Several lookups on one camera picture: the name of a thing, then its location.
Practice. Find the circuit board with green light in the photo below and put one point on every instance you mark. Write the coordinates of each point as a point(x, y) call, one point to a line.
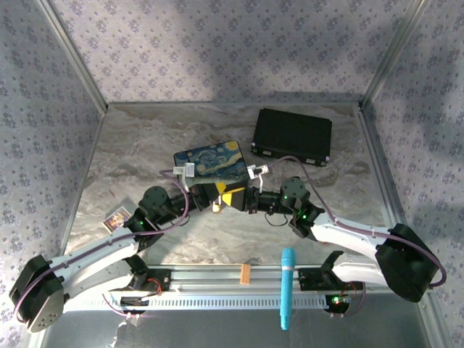
point(337, 301)

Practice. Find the aluminium frame post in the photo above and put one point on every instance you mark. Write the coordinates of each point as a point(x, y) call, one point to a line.
point(74, 54)
point(393, 50)

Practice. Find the starry night painting box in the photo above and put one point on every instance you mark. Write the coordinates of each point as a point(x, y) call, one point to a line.
point(214, 161)

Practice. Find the aluminium mounting rail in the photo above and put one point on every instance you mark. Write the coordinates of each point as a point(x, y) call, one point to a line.
point(217, 277)

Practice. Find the small colourful card box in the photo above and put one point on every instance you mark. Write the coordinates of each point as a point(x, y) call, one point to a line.
point(116, 218)

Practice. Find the black hard case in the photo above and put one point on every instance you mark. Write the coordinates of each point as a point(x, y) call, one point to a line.
point(293, 136)

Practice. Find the cyan marker pen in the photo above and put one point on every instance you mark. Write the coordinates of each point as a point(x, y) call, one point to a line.
point(287, 282)

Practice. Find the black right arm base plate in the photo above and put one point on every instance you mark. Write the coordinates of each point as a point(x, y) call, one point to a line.
point(315, 279)

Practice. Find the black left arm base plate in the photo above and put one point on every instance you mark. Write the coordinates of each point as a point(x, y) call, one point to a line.
point(152, 281)

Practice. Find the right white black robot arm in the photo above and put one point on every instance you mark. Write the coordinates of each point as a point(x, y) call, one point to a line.
point(355, 239)

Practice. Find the small ridged wooden block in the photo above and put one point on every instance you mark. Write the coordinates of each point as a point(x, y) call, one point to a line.
point(245, 274)

